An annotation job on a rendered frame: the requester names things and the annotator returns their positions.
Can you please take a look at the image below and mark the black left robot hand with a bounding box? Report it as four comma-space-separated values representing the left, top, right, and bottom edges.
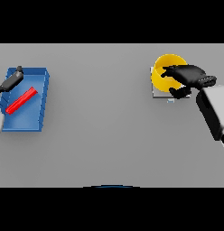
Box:
0, 57, 24, 94

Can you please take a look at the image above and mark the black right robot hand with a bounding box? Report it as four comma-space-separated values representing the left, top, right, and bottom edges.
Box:
161, 64, 218, 100

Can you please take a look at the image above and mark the red beaker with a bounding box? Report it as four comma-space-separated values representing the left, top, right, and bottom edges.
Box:
5, 86, 39, 116

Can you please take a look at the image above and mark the yellow bowl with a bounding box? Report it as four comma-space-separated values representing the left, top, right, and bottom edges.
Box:
150, 53, 189, 93

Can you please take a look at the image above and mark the pale square measuring scale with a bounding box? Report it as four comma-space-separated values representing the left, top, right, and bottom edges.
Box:
150, 66, 191, 104

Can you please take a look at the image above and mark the blue tray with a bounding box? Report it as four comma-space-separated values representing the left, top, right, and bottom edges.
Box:
0, 67, 51, 133

